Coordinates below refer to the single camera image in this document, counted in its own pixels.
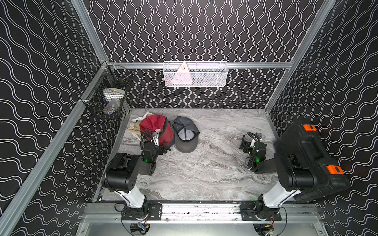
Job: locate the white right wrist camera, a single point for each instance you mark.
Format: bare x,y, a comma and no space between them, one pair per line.
257,136

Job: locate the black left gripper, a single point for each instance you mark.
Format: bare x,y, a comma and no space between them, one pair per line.
150,143

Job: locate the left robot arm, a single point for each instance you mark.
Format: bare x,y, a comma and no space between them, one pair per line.
121,174

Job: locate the white wire wall basket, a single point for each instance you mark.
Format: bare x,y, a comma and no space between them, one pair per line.
204,74

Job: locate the white item in black basket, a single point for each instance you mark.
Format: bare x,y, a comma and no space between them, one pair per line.
113,98

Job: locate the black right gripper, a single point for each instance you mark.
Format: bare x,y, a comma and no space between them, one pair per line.
247,145

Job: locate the aluminium corner frame post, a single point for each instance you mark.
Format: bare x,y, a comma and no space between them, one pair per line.
88,26

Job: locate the red and black cap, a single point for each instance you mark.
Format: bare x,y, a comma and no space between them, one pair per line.
160,125

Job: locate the dark grey cap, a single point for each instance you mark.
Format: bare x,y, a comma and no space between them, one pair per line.
186,134

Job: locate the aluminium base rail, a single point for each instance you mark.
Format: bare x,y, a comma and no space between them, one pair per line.
201,213

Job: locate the black wire mesh basket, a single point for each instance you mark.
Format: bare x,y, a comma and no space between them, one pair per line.
114,76

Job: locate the black plastic tool case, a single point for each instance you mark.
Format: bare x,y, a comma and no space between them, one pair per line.
302,140

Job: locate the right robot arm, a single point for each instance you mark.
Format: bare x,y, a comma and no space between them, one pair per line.
293,177

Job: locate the pink triangular card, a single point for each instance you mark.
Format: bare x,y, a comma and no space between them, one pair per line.
183,76

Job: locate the beige cap with black lettering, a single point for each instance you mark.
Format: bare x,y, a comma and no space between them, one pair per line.
134,125

